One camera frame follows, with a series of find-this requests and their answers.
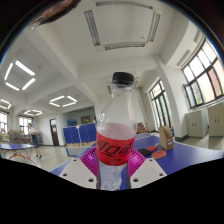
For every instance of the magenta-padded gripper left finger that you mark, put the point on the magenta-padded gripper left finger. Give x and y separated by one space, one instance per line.
78 171

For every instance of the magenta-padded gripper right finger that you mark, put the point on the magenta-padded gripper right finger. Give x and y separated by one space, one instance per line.
146 171

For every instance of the clear red-label drink bottle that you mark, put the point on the clear red-label drink bottle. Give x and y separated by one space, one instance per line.
115 146

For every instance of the black table tennis paddle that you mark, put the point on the black table tennis paddle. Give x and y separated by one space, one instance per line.
145 151

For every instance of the red table tennis paddle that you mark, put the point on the red table tennis paddle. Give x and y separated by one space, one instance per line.
159 154

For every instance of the blue partition boards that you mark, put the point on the blue partition boards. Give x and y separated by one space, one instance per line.
80 133

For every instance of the brown cardboard box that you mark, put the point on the brown cardboard box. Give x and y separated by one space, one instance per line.
166 137

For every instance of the brown chair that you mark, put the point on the brown chair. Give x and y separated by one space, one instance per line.
141 128

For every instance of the dark door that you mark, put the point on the dark door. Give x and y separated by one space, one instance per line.
54 132

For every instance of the blue table tennis table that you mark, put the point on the blue table tennis table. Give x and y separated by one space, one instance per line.
16 146

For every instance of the shelf unit with books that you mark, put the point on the shelf unit with books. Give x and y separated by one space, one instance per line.
20 137

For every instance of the beige cabinet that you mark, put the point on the beige cabinet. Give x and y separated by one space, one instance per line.
216 120
196 123

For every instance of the ceiling lights group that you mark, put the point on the ceiling lights group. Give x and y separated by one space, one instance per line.
25 68

